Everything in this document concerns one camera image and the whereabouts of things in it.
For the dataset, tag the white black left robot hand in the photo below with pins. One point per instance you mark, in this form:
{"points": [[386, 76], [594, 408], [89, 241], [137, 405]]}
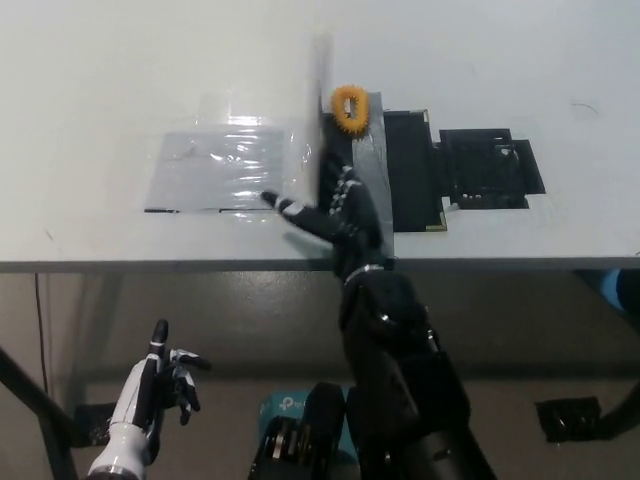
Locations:
{"points": [[132, 390]]}

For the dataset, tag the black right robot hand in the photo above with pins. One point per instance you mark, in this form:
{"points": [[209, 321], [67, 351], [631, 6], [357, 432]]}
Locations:
{"points": [[350, 220]]}

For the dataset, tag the black USC diary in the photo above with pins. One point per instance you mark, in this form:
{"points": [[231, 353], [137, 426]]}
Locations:
{"points": [[407, 170]]}

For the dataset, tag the black tape patch on desk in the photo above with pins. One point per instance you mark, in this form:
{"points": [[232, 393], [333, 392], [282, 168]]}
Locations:
{"points": [[487, 167]]}

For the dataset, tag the blue object under desk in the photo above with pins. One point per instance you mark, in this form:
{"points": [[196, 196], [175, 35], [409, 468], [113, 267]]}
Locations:
{"points": [[612, 292]]}

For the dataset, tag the grey tape strip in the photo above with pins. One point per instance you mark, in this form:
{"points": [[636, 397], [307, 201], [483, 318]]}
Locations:
{"points": [[370, 155]]}

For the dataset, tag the black table leg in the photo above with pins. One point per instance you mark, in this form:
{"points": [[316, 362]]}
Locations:
{"points": [[625, 395], [40, 405]]}

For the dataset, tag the clear plastic sleeve with paper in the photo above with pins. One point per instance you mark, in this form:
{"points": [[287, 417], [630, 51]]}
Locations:
{"points": [[215, 170]]}

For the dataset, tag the teal TP-Link box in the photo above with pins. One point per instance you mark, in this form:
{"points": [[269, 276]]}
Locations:
{"points": [[280, 405]]}

